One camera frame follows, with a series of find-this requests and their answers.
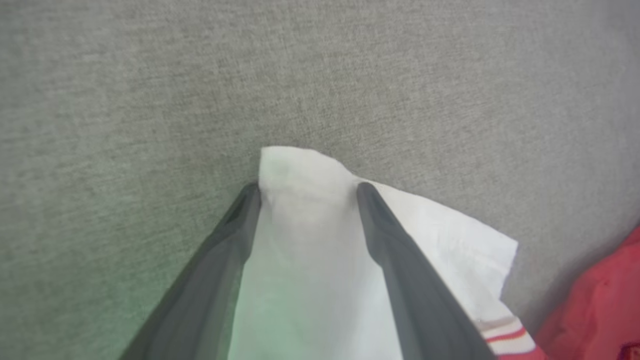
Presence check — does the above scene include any grey fabric sofa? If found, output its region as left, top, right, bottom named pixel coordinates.
left=0, top=0, right=640, bottom=360

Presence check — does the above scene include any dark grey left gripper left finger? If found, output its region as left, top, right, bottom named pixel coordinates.
left=120, top=182, right=262, bottom=360

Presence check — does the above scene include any red white basketball jersey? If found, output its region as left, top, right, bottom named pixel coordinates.
left=227, top=146, right=640, bottom=360

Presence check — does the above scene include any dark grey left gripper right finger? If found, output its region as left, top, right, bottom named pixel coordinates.
left=356, top=181, right=498, bottom=360

